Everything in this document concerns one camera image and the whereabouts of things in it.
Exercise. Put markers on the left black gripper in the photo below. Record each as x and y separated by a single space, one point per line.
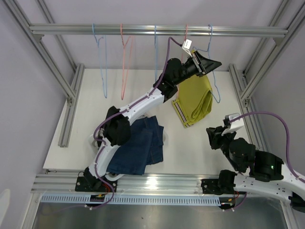
202 65

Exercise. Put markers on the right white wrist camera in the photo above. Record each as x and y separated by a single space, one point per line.
232 126

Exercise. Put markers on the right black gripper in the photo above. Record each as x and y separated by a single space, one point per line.
214 135

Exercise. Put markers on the aluminium hanging rail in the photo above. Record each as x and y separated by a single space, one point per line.
161 30

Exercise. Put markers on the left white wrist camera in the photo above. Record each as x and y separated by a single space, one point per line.
186 46

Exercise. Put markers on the aluminium frame right struts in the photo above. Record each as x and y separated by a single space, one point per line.
265 56

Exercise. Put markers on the grey slotted cable duct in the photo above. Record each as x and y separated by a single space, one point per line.
87 199

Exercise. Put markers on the light blue hanger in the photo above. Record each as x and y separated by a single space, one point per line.
101 43
218 100
155 54

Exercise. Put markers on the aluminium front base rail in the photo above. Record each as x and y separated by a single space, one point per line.
158 185

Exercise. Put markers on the white plastic basket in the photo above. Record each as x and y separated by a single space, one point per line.
104 154

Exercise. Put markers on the olive yellow trousers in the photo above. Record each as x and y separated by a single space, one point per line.
194 100

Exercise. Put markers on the pink hanger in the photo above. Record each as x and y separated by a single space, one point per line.
125 61
185 36

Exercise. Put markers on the aluminium frame struts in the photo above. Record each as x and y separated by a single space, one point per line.
265 56
70 90

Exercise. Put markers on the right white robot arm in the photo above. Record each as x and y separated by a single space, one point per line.
254 171

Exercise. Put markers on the navy blue trousers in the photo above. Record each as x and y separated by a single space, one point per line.
145 147

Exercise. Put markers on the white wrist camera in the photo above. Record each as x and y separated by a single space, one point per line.
232 126
186 46

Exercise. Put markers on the aluminium frame left struts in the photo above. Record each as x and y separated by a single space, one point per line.
70 90

